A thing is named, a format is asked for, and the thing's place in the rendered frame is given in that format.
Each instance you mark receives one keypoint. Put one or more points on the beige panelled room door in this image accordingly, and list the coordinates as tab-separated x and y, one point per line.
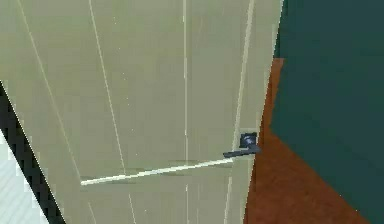
150	100

